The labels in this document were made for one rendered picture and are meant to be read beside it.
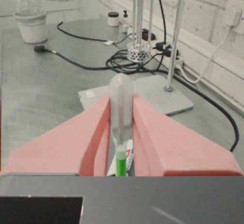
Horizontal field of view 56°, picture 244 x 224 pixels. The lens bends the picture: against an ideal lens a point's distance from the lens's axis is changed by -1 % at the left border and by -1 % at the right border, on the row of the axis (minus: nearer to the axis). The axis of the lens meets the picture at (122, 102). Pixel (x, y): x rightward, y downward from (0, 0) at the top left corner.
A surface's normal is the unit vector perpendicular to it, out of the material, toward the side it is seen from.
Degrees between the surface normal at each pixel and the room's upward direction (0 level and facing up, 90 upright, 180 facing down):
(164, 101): 0
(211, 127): 0
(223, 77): 90
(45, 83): 0
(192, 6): 90
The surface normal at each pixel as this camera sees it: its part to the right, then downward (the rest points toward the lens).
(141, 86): 0.00, -0.81
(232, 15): -0.92, 0.22
